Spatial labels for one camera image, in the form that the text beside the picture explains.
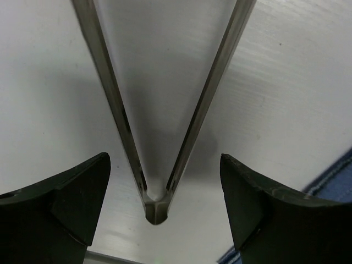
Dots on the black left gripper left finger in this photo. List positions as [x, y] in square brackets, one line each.
[54, 220]

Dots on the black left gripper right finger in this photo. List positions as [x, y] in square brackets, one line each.
[277, 217]

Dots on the stainless steel food tongs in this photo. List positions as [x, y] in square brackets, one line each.
[156, 211]

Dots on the blue fabric placemat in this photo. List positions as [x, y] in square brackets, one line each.
[330, 184]

